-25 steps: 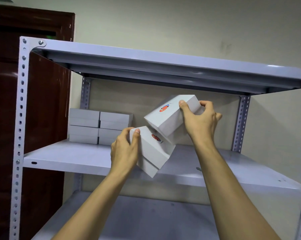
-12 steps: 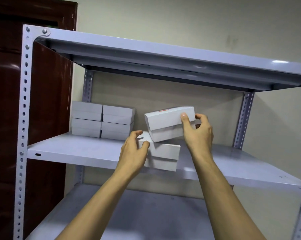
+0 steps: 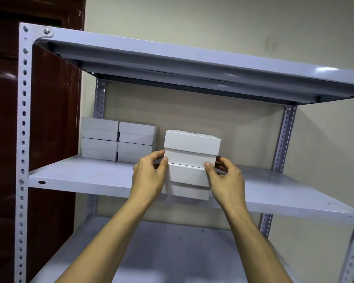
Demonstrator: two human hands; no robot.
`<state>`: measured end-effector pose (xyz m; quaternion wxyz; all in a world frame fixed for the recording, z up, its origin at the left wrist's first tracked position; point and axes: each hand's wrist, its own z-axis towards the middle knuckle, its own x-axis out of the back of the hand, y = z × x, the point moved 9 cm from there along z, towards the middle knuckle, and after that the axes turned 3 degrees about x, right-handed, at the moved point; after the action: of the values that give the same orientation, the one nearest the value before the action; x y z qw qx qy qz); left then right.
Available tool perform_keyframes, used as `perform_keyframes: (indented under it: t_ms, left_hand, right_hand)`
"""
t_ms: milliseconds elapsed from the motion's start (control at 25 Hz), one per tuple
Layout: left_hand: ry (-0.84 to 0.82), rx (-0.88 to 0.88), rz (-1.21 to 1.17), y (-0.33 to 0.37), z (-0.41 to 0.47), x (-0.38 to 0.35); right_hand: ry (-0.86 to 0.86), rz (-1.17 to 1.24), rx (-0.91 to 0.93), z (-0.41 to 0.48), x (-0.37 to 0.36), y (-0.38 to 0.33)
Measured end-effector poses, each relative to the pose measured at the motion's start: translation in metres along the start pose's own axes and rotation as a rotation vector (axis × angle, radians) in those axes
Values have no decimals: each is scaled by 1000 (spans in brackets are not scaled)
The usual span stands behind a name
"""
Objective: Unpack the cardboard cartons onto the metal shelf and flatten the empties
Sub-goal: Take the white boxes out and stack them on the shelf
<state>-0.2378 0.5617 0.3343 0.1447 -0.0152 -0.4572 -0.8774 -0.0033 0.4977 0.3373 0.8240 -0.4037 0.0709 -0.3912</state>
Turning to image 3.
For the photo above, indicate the person's left hand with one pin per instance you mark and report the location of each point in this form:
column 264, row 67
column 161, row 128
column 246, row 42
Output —
column 147, row 179

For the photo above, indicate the person's right hand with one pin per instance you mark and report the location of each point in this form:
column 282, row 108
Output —
column 227, row 185

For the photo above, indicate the small white logo box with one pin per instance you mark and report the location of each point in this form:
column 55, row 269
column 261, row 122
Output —
column 100, row 128
column 187, row 176
column 191, row 144
column 99, row 149
column 133, row 152
column 137, row 132

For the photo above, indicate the white metal shelving rack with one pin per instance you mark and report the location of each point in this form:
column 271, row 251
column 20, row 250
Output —
column 194, row 64

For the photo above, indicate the person's right forearm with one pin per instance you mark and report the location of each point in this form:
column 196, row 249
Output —
column 259, row 247

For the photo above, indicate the person's left forearm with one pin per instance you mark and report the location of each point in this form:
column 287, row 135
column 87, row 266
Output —
column 106, row 244

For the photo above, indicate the dark wooden door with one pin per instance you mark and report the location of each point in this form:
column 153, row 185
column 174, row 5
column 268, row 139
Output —
column 47, row 115

